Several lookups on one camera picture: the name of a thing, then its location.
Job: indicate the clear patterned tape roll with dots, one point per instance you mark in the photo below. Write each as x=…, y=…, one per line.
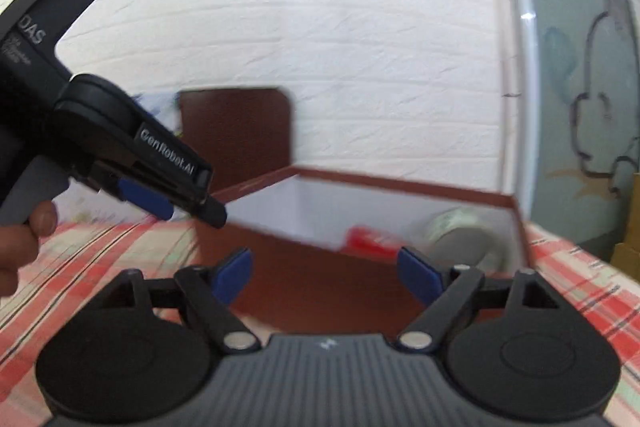
x=460, y=237

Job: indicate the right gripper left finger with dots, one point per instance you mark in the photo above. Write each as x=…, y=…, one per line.
x=142, y=347

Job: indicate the frosted glass cartoon door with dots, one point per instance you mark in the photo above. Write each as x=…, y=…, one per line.
x=579, y=108

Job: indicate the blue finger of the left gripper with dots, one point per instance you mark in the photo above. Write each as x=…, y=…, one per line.
x=151, y=202

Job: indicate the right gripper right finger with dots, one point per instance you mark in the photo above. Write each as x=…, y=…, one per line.
x=515, y=347

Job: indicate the floral plastic bag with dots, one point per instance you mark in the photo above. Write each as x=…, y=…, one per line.
x=164, y=106

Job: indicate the red rectangular box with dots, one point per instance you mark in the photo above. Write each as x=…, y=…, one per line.
x=366, y=242

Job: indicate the dark brown wooden headboard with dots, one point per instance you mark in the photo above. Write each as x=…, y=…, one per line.
x=244, y=133

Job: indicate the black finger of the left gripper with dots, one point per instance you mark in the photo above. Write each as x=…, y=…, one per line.
x=210, y=211

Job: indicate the person's left hand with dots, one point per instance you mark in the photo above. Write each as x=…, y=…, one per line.
x=19, y=244

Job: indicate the brown cardboard storage box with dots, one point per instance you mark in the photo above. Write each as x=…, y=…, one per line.
x=325, y=245

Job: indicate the plaid tablecloth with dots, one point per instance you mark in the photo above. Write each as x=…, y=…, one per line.
x=79, y=259

